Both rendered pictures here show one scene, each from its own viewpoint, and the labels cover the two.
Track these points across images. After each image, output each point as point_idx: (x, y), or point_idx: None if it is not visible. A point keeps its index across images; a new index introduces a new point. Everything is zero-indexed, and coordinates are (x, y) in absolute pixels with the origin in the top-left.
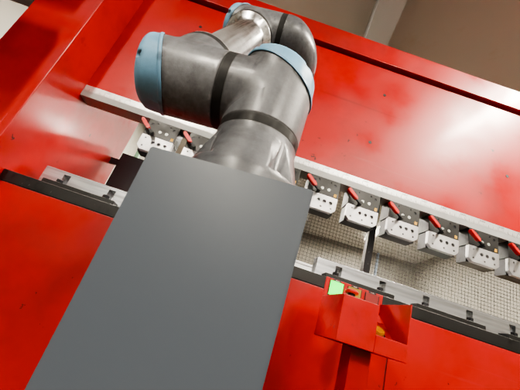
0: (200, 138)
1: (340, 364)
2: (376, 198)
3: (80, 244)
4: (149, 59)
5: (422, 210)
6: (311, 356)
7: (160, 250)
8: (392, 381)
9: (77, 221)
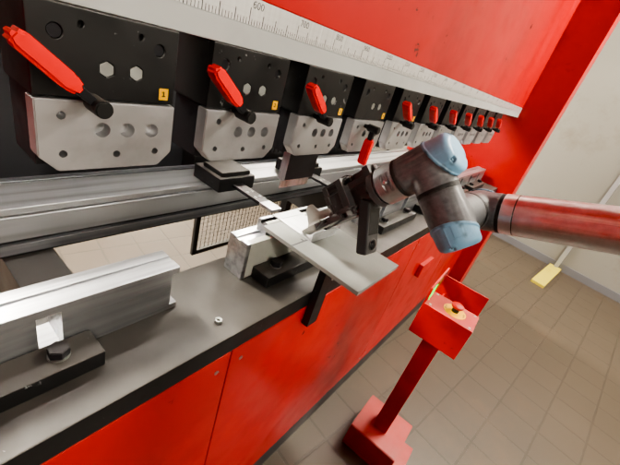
0: (242, 59)
1: (425, 343)
2: (443, 103)
3: (121, 462)
4: None
5: (464, 101)
6: (367, 306)
7: None
8: (400, 280)
9: (86, 460)
